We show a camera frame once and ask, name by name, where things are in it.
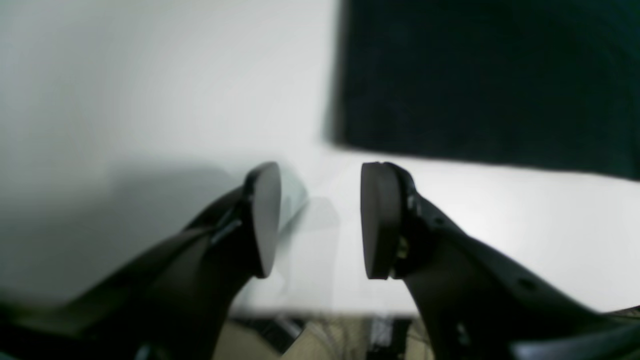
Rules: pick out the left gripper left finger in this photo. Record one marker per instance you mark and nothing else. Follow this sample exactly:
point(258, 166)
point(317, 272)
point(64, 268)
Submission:
point(171, 302)

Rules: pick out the black T-shirt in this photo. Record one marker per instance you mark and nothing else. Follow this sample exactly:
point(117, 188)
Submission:
point(548, 85)

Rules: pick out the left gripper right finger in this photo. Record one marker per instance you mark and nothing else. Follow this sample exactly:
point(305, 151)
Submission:
point(476, 303)

